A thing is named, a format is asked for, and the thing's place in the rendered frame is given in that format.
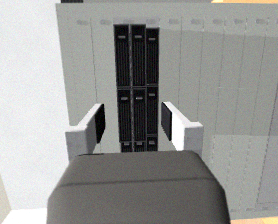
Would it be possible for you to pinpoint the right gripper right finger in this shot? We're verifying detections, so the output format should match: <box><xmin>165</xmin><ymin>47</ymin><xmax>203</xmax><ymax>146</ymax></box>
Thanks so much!
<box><xmin>161</xmin><ymin>102</ymin><xmax>204</xmax><ymax>157</ymax></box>

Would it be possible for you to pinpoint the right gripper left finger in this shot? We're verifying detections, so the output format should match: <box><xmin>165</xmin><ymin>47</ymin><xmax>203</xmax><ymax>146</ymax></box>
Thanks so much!
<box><xmin>64</xmin><ymin>104</ymin><xmax>106</xmax><ymax>164</ymax></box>

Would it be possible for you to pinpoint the grey metal rack frame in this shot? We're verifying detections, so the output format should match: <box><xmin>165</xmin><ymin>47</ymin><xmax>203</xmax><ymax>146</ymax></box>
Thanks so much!
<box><xmin>55</xmin><ymin>3</ymin><xmax>278</xmax><ymax>220</ymax></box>

